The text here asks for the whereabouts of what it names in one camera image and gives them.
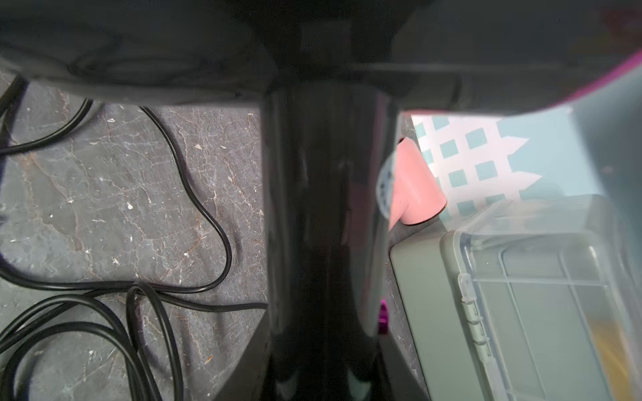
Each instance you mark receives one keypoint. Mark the black magenta hair dryer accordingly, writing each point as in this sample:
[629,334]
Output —
[331,79]

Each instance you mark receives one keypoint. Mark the green clear-lid storage box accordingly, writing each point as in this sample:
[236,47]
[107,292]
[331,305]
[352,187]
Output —
[525,301]

